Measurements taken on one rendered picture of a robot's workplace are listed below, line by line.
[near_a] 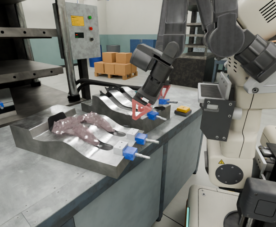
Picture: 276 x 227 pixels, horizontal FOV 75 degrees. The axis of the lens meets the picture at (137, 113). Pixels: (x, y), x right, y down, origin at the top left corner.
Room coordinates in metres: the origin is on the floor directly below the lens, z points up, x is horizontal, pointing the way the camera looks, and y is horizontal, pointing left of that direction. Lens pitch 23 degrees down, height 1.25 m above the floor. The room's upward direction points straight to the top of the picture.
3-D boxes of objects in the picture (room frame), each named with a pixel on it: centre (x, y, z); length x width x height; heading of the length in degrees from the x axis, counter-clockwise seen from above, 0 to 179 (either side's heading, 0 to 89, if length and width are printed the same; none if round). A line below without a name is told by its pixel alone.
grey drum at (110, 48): (8.04, 1.03, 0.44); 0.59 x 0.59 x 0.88
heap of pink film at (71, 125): (0.69, 0.24, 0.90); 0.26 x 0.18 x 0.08; 67
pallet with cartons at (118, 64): (6.08, 0.72, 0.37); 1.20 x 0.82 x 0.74; 62
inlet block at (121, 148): (0.54, 0.02, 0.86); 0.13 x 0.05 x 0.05; 67
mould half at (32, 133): (0.69, 0.25, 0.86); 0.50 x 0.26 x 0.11; 67
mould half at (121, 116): (1.02, 0.09, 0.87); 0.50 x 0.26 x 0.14; 50
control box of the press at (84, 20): (1.63, 0.49, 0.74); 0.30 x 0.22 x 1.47; 140
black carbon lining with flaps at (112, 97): (1.00, 0.08, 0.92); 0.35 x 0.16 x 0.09; 50
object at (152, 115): (0.80, -0.08, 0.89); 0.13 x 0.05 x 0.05; 50
